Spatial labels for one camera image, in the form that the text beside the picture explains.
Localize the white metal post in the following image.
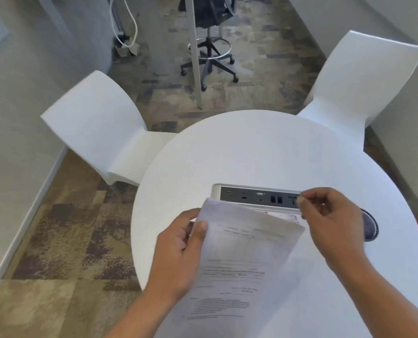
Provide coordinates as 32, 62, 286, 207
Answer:
187, 0, 204, 110

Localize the white printed paper sheet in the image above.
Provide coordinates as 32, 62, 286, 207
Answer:
152, 198, 306, 338

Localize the white sheet with red print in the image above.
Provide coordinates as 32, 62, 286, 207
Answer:
263, 210, 307, 223

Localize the person's right forearm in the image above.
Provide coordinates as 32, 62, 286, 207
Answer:
323, 253, 418, 338

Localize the silver table power port box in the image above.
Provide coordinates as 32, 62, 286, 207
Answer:
211, 184, 303, 210

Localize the white moulded chair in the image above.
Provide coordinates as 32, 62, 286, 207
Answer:
296, 30, 418, 152
40, 70, 178, 187

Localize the dark round cable grommet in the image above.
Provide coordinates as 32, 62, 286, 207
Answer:
360, 207, 379, 242

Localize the person's left hand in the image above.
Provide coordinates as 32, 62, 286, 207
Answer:
147, 208, 209, 304

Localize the black office stool chair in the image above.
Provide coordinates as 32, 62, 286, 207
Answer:
178, 0, 240, 92

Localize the person's left forearm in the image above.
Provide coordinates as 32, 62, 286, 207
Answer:
104, 286, 192, 338

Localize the person's right hand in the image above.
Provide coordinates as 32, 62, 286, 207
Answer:
296, 187, 370, 276

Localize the grey panel leg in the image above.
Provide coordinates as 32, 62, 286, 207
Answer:
143, 0, 171, 76

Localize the white cable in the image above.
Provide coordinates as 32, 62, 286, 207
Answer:
109, 0, 139, 49

